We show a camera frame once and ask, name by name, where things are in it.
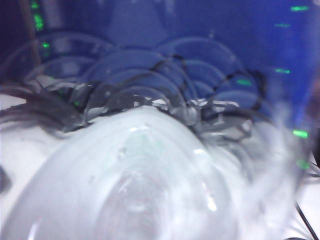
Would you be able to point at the clear plastic water bottle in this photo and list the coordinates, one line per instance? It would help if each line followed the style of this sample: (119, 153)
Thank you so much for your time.
(140, 180)

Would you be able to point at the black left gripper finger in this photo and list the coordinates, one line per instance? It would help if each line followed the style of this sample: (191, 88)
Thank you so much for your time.
(3, 180)

